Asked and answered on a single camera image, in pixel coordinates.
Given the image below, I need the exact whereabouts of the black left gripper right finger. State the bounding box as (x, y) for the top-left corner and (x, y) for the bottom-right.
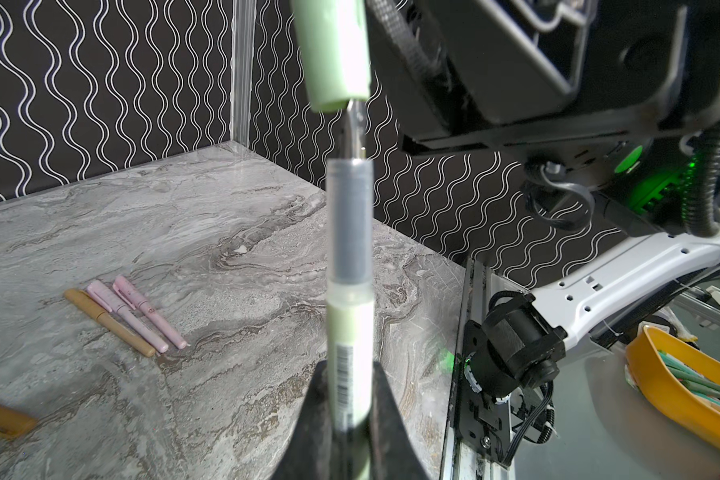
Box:
(368, 361), (428, 480)

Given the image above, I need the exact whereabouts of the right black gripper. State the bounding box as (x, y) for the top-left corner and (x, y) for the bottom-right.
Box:
(366, 1), (720, 156)

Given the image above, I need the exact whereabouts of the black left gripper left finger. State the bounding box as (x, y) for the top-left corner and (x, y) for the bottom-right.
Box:
(271, 360), (333, 480)

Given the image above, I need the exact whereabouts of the green pen cap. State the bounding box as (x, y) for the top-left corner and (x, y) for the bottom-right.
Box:
(291, 0), (371, 113)

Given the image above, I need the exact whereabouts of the pink pen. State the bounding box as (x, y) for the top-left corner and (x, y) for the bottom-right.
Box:
(112, 275), (189, 350)

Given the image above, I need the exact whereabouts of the white pen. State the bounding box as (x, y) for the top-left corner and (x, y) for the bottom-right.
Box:
(85, 279), (169, 354)

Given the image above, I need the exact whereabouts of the tan pen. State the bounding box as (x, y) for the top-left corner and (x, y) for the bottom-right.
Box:
(63, 288), (156, 358)

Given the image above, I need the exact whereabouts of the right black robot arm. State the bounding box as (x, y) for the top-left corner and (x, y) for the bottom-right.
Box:
(365, 1), (720, 399)

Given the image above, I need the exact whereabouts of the yellow plastic bin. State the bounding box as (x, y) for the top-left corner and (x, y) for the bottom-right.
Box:
(626, 326), (720, 450)

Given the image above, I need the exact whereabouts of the aluminium corner post right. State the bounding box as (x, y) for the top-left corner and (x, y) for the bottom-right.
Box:
(230, 0), (257, 147)

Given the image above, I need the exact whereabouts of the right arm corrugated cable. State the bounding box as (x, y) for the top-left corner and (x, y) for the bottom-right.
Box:
(680, 101), (720, 238)

